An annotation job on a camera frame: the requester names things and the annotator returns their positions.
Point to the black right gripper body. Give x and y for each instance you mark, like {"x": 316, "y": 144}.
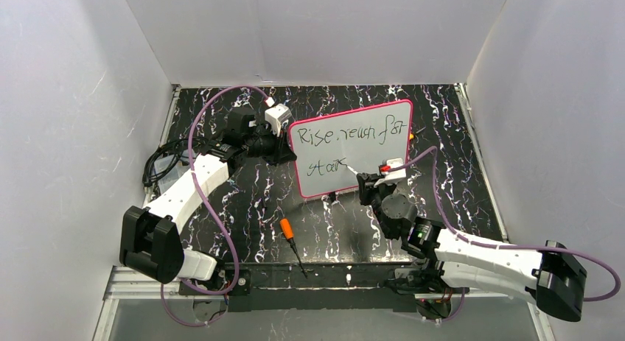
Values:
{"x": 366, "y": 188}

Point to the pink framed whiteboard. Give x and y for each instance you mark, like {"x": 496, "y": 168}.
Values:
{"x": 362, "y": 138}

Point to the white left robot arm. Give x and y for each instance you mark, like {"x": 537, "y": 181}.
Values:
{"x": 150, "y": 240}

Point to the white black whiteboard marker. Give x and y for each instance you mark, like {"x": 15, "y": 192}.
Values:
{"x": 352, "y": 170}

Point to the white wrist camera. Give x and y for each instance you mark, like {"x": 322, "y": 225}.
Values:
{"x": 277, "y": 116}
{"x": 392, "y": 171}

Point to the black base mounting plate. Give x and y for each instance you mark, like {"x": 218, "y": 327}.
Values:
{"x": 398, "y": 286}

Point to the orange handled screwdriver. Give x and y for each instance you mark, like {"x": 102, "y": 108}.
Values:
{"x": 289, "y": 235}

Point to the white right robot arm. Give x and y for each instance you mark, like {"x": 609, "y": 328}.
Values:
{"x": 548, "y": 277}

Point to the clear plastic screw box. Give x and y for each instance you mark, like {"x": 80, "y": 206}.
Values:
{"x": 167, "y": 179}

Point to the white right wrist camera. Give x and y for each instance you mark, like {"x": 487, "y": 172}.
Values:
{"x": 392, "y": 171}

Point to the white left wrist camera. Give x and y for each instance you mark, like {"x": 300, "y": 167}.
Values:
{"x": 277, "y": 116}

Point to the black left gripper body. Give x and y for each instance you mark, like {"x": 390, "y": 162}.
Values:
{"x": 281, "y": 146}

